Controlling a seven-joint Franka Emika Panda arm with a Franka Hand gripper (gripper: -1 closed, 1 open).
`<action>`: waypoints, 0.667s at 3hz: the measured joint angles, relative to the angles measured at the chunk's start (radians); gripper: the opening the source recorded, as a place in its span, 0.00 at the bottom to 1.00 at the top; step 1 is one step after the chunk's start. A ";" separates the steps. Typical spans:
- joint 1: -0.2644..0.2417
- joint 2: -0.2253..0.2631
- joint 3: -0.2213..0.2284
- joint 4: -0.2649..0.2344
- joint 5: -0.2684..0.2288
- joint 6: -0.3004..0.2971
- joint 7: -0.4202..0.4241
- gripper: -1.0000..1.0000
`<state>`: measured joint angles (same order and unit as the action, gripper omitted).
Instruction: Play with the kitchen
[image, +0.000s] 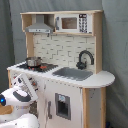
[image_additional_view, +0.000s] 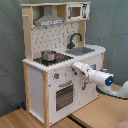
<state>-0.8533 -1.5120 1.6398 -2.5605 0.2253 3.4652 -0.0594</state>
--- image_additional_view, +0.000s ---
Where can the red left stove knob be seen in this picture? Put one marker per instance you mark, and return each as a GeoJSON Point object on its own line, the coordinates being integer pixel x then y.
{"type": "Point", "coordinates": [56, 76]}

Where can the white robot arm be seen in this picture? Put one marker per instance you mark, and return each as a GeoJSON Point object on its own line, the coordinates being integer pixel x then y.
{"type": "Point", "coordinates": [103, 80]}

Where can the grey toy sink basin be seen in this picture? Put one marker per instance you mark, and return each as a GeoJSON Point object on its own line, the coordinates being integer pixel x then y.
{"type": "Point", "coordinates": [79, 51]}

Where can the white wooden toy kitchen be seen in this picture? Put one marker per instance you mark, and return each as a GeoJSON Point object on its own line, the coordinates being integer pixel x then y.
{"type": "Point", "coordinates": [54, 37]}

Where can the white oven door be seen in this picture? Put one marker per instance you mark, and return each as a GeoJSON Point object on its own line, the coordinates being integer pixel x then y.
{"type": "Point", "coordinates": [63, 97]}

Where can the grey range hood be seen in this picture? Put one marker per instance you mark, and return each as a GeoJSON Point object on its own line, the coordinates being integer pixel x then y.
{"type": "Point", "coordinates": [46, 15]}

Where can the black toy stovetop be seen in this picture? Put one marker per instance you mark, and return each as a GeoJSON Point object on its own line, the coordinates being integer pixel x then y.
{"type": "Point", "coordinates": [59, 58]}

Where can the white toy microwave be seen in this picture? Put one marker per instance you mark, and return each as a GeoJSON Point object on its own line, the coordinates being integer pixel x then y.
{"type": "Point", "coordinates": [78, 11]}

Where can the white fridge door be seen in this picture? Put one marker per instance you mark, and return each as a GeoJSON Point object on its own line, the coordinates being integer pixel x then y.
{"type": "Point", "coordinates": [88, 89]}

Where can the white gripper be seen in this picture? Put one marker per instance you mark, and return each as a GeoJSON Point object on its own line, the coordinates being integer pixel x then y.
{"type": "Point", "coordinates": [81, 69]}

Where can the black toy faucet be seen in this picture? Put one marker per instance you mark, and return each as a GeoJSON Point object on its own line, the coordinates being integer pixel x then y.
{"type": "Point", "coordinates": [71, 44]}

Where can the silver toy pot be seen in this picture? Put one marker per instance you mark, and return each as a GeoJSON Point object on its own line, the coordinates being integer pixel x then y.
{"type": "Point", "coordinates": [48, 55]}

